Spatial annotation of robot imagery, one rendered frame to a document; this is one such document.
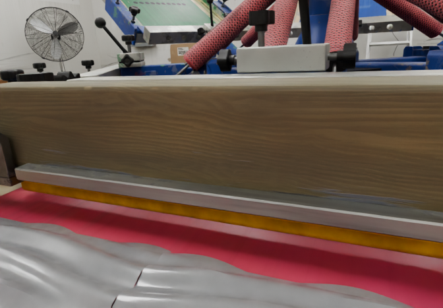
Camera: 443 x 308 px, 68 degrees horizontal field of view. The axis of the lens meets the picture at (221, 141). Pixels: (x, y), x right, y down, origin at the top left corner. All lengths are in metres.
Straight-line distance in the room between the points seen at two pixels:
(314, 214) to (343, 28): 0.53
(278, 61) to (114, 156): 0.29
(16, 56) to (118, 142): 4.64
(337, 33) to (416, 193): 0.51
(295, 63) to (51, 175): 0.33
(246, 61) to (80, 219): 0.31
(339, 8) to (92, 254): 0.64
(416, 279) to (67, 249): 0.21
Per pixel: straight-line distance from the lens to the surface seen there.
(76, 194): 0.31
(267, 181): 0.20
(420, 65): 0.88
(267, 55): 0.48
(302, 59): 0.47
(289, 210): 0.19
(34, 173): 0.30
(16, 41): 4.89
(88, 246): 0.24
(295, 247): 0.23
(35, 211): 0.32
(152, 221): 0.26
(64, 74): 0.64
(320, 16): 0.99
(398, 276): 0.22
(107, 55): 5.72
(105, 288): 0.20
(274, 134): 0.19
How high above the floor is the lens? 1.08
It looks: 16 degrees down
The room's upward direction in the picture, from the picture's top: 3 degrees counter-clockwise
